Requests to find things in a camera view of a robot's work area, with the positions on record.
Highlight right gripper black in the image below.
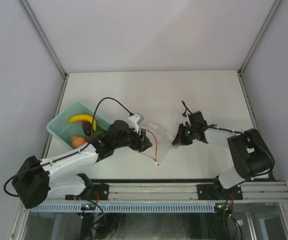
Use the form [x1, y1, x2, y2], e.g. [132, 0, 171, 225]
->
[173, 123, 197, 146]

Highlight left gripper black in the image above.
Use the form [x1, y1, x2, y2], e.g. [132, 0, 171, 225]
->
[113, 123, 151, 153]

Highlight clear zip top bag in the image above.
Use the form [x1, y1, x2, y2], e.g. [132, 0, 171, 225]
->
[140, 121, 179, 164]

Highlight fake green vegetable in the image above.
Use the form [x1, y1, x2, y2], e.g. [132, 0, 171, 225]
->
[91, 129, 104, 138]

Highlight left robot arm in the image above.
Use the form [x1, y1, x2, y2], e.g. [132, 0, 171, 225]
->
[8, 120, 152, 209]

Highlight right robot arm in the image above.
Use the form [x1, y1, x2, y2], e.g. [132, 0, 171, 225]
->
[172, 111, 275, 200]

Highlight fake small peach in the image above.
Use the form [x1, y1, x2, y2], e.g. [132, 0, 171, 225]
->
[71, 136, 87, 149]

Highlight fake yellow banana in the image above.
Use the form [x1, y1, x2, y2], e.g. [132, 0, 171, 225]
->
[67, 114, 97, 131]

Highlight teal plastic bin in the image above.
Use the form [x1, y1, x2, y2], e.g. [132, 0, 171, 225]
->
[46, 100, 112, 151]

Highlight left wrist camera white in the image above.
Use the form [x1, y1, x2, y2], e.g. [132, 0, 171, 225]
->
[127, 113, 144, 133]

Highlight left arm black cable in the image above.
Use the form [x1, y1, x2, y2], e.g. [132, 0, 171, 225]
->
[91, 97, 134, 138]

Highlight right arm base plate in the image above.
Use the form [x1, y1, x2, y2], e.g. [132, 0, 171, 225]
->
[197, 184, 244, 201]

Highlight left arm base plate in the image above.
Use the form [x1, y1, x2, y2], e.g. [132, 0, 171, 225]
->
[84, 183, 109, 202]

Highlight aluminium rail frame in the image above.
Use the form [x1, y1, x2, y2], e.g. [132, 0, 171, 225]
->
[44, 181, 288, 203]

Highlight blue slotted cable duct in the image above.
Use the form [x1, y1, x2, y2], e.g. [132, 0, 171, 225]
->
[31, 202, 216, 213]

